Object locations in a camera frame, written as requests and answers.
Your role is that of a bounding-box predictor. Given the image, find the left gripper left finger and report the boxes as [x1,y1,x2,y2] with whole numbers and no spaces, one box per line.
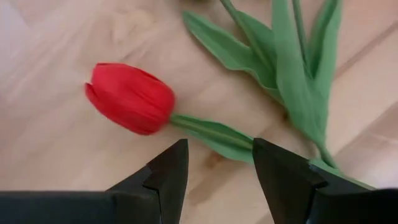
[0,138,190,224]

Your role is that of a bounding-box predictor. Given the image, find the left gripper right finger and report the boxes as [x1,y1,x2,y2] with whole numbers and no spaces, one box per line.
[252,138,398,224]

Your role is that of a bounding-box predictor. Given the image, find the dark maroon artificial tulip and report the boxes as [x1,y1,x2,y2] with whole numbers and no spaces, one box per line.
[272,0,345,170]

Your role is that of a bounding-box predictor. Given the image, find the black artificial tulip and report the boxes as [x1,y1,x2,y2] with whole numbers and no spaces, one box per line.
[182,0,312,106]

